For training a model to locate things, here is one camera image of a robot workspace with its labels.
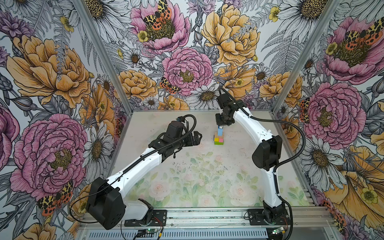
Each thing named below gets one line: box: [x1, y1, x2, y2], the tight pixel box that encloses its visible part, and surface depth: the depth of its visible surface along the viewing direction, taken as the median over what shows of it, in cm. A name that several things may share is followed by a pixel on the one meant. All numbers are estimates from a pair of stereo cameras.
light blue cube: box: [217, 125, 224, 136], surface depth 96 cm
